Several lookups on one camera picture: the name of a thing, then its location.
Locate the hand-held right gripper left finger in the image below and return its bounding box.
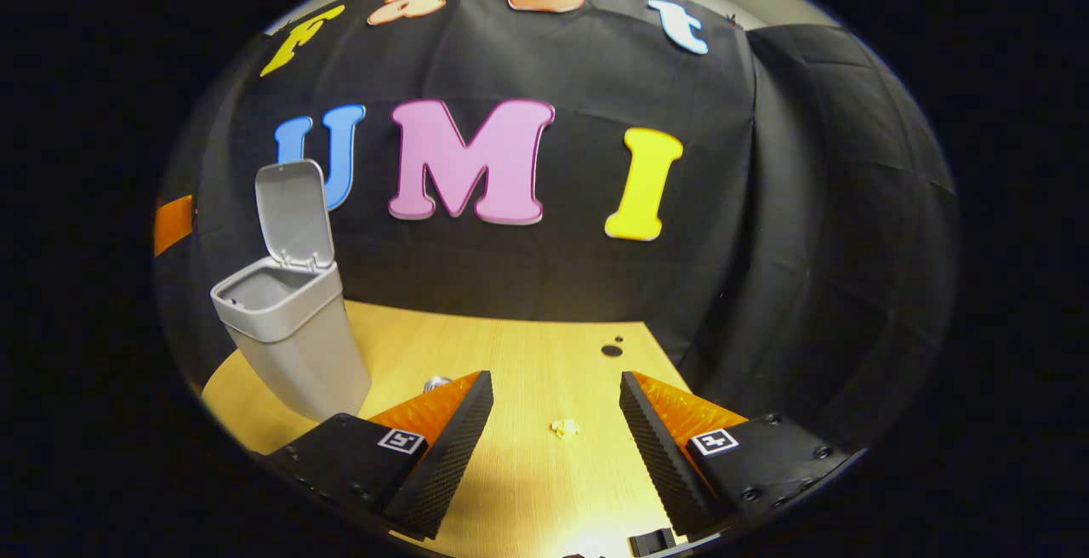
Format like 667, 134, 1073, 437
255, 371, 494, 542

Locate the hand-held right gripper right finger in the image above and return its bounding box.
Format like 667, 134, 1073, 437
618, 371, 856, 542

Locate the grey desktop garbage bin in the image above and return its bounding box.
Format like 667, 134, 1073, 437
210, 160, 373, 423

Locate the wooden desktop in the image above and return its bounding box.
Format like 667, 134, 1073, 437
202, 300, 707, 558

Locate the black backdrop cloth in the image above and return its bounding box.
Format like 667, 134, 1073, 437
157, 0, 962, 457

